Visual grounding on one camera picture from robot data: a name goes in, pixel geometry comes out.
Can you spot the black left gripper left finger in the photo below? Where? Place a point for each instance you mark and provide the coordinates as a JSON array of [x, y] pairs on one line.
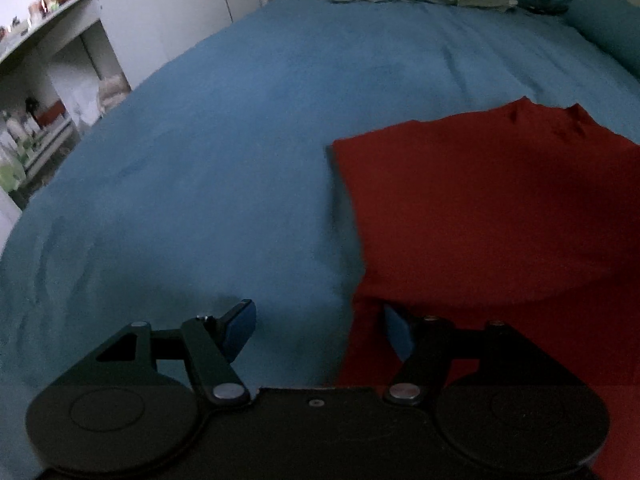
[[130, 401]]

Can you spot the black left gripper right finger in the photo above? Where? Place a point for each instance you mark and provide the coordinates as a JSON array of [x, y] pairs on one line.
[[488, 399]]

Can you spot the red small cloth garment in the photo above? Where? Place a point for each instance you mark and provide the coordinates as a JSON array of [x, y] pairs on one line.
[[526, 214]]

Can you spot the blue bed sheet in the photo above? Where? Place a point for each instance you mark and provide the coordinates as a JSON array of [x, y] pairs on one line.
[[211, 183]]

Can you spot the white shelf unit with items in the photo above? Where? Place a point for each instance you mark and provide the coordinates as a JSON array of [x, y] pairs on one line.
[[60, 59]]

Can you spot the white wardrobe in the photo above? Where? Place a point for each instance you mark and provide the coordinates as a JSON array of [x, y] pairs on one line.
[[147, 34]]

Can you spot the teal bolster pillow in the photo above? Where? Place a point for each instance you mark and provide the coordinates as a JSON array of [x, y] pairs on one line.
[[612, 25]]

